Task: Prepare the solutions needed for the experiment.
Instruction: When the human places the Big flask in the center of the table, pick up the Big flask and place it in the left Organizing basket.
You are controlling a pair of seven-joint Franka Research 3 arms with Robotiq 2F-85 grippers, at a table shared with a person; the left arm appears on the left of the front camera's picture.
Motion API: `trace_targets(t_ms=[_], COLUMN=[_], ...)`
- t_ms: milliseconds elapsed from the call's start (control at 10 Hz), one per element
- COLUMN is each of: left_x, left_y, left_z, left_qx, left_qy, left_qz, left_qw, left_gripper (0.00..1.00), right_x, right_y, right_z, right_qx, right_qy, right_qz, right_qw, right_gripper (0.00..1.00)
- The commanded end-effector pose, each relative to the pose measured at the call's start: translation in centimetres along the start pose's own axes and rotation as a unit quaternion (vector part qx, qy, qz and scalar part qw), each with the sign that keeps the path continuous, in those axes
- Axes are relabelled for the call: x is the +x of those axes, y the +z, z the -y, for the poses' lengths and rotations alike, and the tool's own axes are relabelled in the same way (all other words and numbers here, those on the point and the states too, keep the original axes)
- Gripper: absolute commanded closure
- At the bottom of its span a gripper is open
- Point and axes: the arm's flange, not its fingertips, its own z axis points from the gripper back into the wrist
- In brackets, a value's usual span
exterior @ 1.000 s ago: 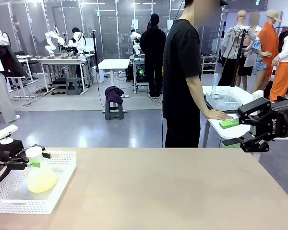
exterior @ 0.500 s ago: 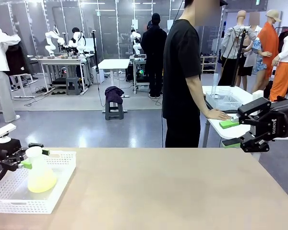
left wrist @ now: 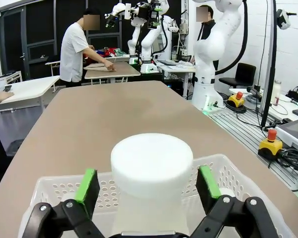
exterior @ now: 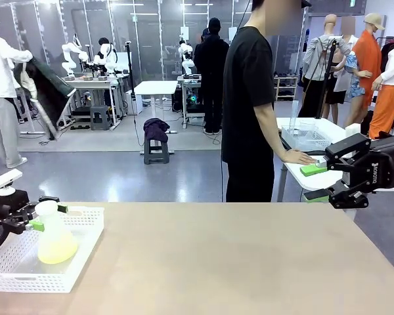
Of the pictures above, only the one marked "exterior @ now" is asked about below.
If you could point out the mannequin in orange trousers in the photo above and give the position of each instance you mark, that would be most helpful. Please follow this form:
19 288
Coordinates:
385 108

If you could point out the white standing table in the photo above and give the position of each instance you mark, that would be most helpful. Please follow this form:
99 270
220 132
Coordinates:
156 87

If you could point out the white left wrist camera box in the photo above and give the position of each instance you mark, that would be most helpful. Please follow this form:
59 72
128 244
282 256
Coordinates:
6 178

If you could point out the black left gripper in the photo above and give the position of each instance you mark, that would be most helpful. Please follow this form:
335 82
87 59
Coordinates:
13 210

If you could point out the dark grey stool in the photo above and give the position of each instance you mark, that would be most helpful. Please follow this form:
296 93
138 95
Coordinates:
156 152

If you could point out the white side table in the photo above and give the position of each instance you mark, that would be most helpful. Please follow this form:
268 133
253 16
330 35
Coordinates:
315 180

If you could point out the mannequin in grey shirt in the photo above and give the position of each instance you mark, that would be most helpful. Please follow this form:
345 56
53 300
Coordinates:
318 55

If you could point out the mannequin in orange dress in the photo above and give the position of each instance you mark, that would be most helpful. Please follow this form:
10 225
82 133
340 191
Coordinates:
367 59

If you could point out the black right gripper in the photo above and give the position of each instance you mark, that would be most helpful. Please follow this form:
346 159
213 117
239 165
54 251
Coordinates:
384 164

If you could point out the person's right forearm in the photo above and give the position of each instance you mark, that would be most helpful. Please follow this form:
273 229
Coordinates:
271 131

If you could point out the black tripod stand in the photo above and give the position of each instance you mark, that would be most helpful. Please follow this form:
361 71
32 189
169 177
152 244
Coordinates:
326 75

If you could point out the dark green mat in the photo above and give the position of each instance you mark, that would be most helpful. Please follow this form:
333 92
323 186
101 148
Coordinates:
49 88

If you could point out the purple cloth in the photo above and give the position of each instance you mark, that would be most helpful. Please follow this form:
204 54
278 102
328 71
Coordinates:
156 128

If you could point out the black camera pole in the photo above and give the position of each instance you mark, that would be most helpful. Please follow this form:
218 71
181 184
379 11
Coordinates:
130 75

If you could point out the person in black t-shirt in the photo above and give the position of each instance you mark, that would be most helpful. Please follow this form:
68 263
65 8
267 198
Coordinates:
246 82

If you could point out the grey step stool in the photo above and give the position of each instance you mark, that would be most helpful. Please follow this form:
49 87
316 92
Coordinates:
100 117

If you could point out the person in blue patterned dress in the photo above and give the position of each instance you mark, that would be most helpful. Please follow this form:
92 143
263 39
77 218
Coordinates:
349 65

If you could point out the translucent conical flask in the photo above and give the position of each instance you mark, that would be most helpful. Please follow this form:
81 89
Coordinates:
57 246

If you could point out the person in white shirt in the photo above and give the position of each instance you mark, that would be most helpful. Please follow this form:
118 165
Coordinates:
0 82

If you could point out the person's right hand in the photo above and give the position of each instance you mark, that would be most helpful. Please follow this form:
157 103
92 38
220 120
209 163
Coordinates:
298 157

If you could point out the standing person in black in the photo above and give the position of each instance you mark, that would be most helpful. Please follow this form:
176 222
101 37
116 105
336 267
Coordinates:
211 75

